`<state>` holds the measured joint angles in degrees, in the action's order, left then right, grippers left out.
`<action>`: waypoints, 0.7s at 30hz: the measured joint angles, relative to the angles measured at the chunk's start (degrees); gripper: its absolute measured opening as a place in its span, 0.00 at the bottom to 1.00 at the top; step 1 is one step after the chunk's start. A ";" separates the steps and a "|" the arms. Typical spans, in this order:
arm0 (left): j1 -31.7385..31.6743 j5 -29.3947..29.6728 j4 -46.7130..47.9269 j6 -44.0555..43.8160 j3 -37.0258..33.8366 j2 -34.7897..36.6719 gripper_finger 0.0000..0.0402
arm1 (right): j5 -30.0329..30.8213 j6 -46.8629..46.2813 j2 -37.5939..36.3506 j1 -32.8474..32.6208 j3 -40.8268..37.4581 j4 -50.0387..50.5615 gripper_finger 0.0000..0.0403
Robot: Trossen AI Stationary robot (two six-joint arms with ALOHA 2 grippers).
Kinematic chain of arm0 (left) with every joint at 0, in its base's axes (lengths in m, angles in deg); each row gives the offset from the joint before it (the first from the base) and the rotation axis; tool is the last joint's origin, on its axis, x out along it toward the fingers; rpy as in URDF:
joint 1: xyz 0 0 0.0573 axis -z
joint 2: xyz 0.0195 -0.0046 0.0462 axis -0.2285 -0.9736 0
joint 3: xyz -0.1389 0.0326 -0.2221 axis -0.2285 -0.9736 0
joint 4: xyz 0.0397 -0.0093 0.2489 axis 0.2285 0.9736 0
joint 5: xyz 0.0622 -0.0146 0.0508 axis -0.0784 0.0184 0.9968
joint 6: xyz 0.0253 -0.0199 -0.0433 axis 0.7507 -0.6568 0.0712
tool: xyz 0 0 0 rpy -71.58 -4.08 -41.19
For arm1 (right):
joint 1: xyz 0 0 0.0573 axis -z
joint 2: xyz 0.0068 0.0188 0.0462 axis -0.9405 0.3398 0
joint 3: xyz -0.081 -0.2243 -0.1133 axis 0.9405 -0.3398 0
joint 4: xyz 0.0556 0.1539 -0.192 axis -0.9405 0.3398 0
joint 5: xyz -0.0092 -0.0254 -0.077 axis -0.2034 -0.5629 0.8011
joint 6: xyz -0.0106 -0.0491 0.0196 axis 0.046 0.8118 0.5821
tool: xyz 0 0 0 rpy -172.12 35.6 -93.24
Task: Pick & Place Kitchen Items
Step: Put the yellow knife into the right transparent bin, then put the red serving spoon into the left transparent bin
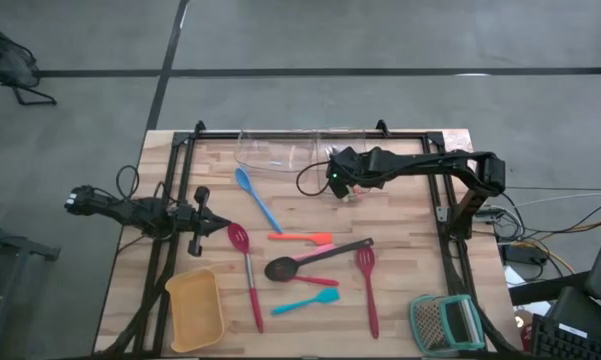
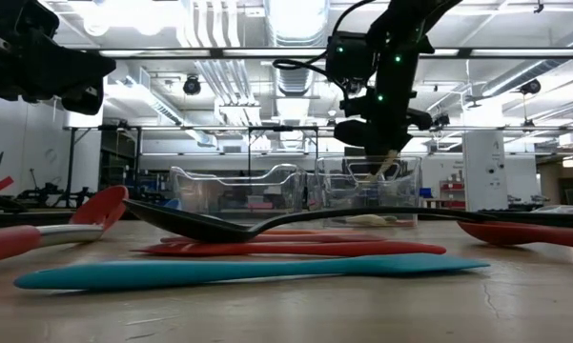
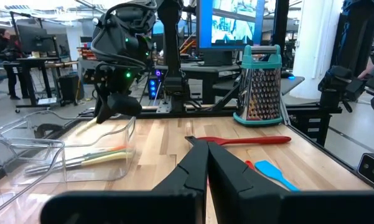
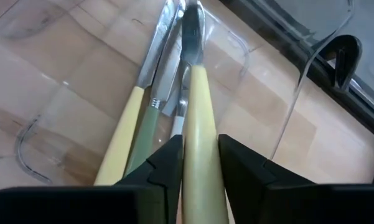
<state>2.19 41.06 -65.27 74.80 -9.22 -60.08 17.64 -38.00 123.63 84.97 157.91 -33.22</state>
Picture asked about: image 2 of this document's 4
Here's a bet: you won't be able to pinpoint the red silicone spatula with hole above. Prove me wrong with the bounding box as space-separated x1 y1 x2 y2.
131 240 448 258

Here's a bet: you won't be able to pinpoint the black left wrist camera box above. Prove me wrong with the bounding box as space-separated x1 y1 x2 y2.
0 0 61 49

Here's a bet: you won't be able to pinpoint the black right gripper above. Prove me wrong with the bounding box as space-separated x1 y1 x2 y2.
334 90 433 163

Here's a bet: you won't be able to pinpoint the teal silicone spatula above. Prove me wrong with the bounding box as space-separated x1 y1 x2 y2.
12 252 492 293

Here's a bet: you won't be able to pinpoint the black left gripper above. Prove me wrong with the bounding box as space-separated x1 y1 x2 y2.
0 41 117 116

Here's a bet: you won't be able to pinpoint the clear plastic bin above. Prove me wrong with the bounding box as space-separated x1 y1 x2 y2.
168 163 312 226
313 155 423 230

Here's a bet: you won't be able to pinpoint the dark shelving unit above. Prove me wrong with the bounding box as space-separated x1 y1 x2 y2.
98 129 143 207

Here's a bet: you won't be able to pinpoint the black background equipment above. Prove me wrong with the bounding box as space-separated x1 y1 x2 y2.
16 180 99 210

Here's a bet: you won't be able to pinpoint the black overhead frame bar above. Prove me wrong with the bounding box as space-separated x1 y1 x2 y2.
59 46 573 61

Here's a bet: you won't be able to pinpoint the white pillar with signs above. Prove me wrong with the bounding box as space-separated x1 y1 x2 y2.
461 131 509 212

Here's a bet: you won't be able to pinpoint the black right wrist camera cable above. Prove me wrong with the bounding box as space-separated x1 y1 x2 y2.
272 0 378 96

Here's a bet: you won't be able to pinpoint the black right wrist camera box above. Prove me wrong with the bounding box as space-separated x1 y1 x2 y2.
326 31 378 82

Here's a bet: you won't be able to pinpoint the black vertical post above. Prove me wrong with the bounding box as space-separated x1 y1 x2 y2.
65 127 78 209

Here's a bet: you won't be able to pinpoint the blue crates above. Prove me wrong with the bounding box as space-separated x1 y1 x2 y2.
140 171 174 211

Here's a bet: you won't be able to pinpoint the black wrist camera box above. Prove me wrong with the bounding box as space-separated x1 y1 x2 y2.
326 31 378 82
0 0 61 49

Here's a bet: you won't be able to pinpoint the red parts shelf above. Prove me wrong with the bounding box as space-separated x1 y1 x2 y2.
438 179 466 212

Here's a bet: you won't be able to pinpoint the pale green handled utensil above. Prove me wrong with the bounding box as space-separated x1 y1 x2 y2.
371 149 399 185

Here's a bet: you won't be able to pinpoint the red silicone spoon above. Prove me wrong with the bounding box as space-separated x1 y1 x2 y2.
456 219 573 252

